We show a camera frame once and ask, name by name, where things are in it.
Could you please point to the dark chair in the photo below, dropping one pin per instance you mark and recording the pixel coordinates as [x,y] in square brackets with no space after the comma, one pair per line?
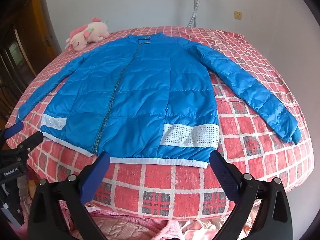
[6,100]

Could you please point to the yellow wall socket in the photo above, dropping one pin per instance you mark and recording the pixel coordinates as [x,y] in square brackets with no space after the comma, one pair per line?
[238,15]

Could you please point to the pink satin cloth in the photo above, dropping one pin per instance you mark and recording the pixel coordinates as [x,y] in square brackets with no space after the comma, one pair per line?
[207,227]

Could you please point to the grey garment steamer pole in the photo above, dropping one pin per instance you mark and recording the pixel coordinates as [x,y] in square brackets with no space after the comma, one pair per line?
[197,5]

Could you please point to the pink knit blanket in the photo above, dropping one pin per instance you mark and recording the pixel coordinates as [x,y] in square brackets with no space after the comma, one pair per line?
[125,227]

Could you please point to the pink plush toy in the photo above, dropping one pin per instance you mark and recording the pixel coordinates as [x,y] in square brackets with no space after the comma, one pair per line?
[92,33]

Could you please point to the brown wooden wardrobe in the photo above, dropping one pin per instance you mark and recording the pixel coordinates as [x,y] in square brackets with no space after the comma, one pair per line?
[30,30]

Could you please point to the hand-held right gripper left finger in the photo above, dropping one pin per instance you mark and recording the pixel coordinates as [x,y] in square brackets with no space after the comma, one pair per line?
[96,177]

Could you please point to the red plaid bed sheet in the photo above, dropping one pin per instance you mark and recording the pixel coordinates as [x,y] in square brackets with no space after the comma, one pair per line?
[175,180]

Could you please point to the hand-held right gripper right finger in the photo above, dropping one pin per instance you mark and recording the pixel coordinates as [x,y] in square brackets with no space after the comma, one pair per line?
[222,177]

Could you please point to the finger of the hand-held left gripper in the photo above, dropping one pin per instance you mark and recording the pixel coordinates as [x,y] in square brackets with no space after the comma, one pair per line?
[31,142]
[13,130]

